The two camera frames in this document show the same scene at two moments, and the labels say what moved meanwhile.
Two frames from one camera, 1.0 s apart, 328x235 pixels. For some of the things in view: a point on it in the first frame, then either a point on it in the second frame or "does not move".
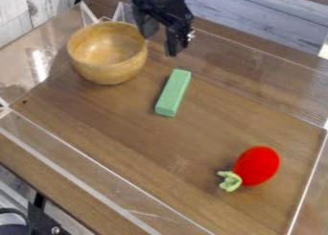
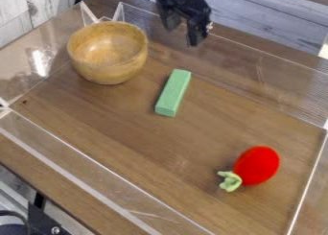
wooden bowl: (108, 52) does not move
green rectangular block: (173, 92) does not move
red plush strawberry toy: (253, 168) does not move
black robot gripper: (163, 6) -> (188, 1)
